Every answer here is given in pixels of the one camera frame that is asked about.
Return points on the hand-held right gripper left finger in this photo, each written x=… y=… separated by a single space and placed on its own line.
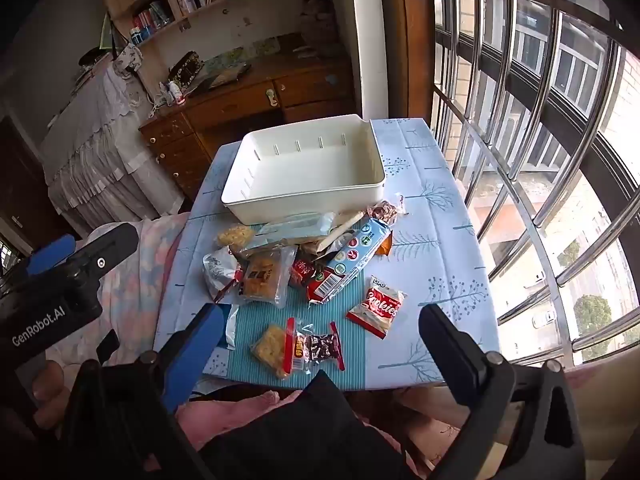
x=200 y=345

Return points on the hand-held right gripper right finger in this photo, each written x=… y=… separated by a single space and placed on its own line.
x=440 y=340

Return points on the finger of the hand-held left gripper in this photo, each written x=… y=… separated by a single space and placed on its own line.
x=50 y=255
x=110 y=245

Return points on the red white cookie packet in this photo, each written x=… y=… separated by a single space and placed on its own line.
x=377 y=305

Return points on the clear packet of square crackers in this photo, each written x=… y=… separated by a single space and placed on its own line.
x=272 y=347

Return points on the silver white red packet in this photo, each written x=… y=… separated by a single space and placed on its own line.
x=217 y=270

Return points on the clear packet of orange bread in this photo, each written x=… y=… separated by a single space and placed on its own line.
x=262 y=275

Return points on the small orange packet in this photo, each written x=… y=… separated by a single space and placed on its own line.
x=385 y=246

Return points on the puffed rice cake packet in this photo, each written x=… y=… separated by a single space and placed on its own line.
x=235 y=235

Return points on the clear packet of chocolate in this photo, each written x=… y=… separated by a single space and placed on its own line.
x=320 y=347

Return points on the long blue white snack packet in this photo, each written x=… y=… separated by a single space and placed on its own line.
x=355 y=252

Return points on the red snack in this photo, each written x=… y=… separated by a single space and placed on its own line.
x=302 y=271

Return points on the brown candy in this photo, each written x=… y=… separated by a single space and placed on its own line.
x=385 y=210

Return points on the beige cracker packet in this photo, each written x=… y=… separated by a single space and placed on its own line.
x=345 y=223

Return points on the light blue packet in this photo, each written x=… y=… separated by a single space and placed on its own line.
x=295 y=227

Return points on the white plastic bin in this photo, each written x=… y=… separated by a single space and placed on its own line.
x=260 y=205

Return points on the person's left hand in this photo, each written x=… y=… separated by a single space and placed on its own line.
x=50 y=390

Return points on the white plastic packet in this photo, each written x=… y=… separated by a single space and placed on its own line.
x=231 y=325

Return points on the pink floral blanket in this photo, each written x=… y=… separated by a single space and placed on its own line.
x=135 y=300

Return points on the white lace furniture cover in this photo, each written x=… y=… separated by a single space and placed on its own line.
x=100 y=160

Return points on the small white bottle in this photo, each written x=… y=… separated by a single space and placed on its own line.
x=172 y=92

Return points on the wooden desk with drawers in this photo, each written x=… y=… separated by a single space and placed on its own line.
x=235 y=105

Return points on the black patterned case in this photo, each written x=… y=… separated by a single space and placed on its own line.
x=187 y=67

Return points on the white drawer lock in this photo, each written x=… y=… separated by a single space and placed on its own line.
x=271 y=96

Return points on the printed paper map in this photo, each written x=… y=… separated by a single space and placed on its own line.
x=245 y=55

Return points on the wooden bookshelf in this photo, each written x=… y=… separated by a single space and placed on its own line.
x=225 y=5

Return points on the stuffed toy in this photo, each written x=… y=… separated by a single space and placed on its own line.
x=317 y=15

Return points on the wooden window frame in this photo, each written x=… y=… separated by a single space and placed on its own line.
x=405 y=35

